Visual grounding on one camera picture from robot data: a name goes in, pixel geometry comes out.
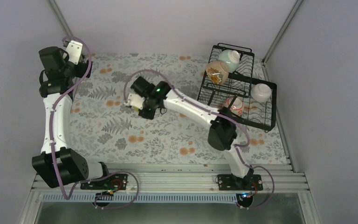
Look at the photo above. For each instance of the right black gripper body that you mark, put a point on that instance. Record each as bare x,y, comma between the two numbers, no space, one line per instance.
149,115

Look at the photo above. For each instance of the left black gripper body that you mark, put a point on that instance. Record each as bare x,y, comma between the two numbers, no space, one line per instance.
81,73

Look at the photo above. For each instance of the beige patterned bowl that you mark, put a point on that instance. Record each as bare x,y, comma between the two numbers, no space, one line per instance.
217,71

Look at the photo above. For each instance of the pale green bowl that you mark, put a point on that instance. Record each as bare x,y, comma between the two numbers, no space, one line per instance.
231,58

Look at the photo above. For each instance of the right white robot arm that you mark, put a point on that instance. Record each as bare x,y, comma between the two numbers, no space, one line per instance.
222,134

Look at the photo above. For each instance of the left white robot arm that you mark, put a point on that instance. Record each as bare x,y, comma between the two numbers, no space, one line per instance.
59,164

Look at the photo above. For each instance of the floral table mat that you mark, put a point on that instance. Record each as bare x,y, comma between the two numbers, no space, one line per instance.
103,129

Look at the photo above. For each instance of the red white patterned bowl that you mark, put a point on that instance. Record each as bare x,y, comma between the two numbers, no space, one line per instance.
236,106

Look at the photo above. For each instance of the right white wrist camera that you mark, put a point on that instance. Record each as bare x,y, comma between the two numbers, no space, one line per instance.
135,100

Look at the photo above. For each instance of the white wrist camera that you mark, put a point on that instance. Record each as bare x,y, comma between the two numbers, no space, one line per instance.
135,100
74,50

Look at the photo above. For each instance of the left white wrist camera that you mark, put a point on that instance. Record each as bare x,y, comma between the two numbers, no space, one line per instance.
74,50

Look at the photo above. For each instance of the black wire dish rack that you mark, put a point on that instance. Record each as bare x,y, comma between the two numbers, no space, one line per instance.
239,84

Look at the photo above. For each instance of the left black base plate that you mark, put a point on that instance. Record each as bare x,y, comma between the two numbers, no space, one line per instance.
113,183

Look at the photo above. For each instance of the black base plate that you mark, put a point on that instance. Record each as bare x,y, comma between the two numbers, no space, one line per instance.
227,182
113,183

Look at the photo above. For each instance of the aluminium mounting rail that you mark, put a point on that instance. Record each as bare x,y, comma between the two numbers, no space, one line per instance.
200,179

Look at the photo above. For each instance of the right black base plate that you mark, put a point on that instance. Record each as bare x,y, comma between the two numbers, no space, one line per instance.
227,182

